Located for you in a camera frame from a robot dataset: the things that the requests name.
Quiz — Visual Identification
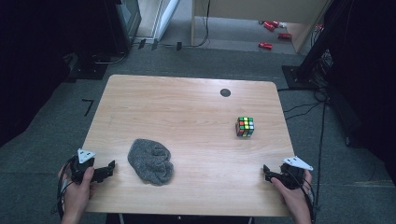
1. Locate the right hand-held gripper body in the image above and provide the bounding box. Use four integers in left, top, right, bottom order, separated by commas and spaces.
279, 155, 314, 190

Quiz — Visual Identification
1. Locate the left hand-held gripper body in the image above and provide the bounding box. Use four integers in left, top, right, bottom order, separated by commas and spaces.
69, 147, 97, 185

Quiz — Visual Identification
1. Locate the grey cloth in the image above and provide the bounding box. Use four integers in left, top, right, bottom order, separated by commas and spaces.
127, 138, 175, 187

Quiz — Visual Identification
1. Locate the multicoloured puzzle cube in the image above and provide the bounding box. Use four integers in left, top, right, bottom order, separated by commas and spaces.
235, 116, 255, 138

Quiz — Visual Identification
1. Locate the person's right hand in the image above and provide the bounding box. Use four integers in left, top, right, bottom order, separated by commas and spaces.
269, 169, 313, 218

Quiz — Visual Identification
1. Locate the person's left hand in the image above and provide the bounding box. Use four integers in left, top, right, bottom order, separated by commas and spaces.
57, 166, 96, 218

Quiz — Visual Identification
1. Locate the black flat stand base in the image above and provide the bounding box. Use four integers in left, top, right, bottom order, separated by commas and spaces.
65, 52, 108, 82

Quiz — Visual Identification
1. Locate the black metal stand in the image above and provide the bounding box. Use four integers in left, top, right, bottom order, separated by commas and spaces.
281, 0, 354, 91

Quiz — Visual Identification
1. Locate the dark curtain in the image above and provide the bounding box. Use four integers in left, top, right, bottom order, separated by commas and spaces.
323, 0, 396, 185
0, 0, 110, 147

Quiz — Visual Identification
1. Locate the dark monitor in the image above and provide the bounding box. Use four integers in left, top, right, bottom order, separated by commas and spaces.
106, 0, 143, 56

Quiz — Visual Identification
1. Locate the white panel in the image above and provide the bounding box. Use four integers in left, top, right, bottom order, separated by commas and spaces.
136, 0, 181, 41

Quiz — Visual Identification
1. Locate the right hand-held gripper black cable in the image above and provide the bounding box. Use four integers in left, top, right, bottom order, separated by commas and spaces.
292, 174, 318, 224

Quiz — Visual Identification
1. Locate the hand-held gripper black cable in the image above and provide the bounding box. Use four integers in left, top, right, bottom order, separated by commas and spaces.
292, 174, 318, 224
50, 155, 78, 219

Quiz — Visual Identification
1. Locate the left hand-held gripper black cable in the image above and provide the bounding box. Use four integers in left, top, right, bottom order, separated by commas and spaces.
50, 155, 78, 219

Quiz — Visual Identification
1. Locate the long black floor cable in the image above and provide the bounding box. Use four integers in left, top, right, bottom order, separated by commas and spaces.
312, 102, 328, 218

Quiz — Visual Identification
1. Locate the black hanging cable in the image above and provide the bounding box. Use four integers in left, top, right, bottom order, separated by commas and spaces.
183, 0, 211, 49

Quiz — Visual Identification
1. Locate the light wooden cabinet frame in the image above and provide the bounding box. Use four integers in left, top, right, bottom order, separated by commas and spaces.
190, 0, 332, 54

